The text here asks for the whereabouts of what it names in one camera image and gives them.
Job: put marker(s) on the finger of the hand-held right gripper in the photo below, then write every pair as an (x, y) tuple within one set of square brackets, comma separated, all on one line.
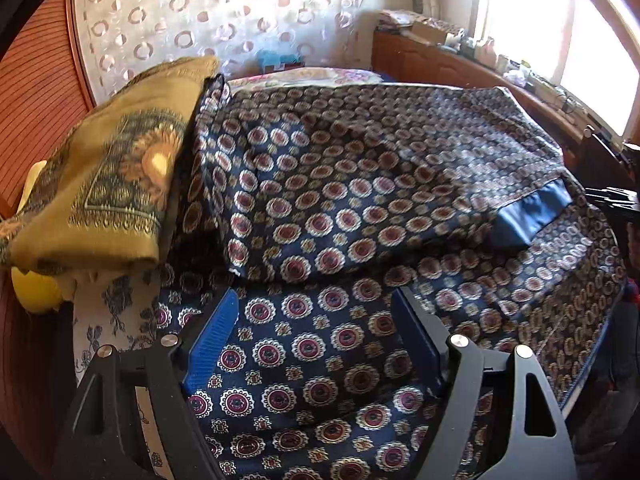
[(615, 201), (631, 160)]

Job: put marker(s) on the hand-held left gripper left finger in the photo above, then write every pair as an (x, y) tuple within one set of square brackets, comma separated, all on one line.
[(210, 345)]

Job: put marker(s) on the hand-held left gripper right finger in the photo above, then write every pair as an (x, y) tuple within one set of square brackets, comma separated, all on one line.
[(422, 342)]

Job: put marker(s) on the navy medallion-patterned bedsheet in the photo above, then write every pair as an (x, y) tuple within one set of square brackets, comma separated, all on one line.
[(350, 170)]

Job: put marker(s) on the floral bed sheet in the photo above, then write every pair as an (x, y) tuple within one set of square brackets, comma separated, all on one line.
[(115, 310)]

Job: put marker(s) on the bright window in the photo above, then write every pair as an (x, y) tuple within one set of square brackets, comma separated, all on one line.
[(575, 35)]

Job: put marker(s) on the white plastic bag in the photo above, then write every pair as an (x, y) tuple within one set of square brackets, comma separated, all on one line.
[(517, 76)]

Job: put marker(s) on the pale pink bottle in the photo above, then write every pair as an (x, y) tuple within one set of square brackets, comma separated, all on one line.
[(487, 50)]

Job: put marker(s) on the mustard patterned cloth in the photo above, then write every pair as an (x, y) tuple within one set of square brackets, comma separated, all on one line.
[(100, 200)]

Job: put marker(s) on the yellow pillow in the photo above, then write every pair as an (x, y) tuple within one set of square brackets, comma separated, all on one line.
[(35, 290)]

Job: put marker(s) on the person's dark clothing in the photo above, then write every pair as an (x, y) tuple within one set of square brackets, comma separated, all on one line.
[(610, 385)]

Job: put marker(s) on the long wooden cabinet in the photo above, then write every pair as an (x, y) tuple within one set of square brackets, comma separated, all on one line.
[(450, 65)]

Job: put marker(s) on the cardboard box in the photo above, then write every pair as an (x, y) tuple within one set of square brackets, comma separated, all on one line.
[(430, 32)]

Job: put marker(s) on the navy blue mattress cover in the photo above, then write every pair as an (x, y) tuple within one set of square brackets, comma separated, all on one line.
[(386, 77)]

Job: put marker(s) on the folded floral cloth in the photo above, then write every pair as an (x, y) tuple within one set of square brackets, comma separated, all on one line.
[(395, 17)]

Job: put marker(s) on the teal plastic object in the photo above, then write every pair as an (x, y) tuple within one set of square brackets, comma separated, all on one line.
[(275, 57)]

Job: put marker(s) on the wooden headboard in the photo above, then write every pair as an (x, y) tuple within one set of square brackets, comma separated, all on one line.
[(40, 85)]

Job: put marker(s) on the sheer circle-print curtain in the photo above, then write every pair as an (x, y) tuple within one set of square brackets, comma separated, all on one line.
[(200, 10)]

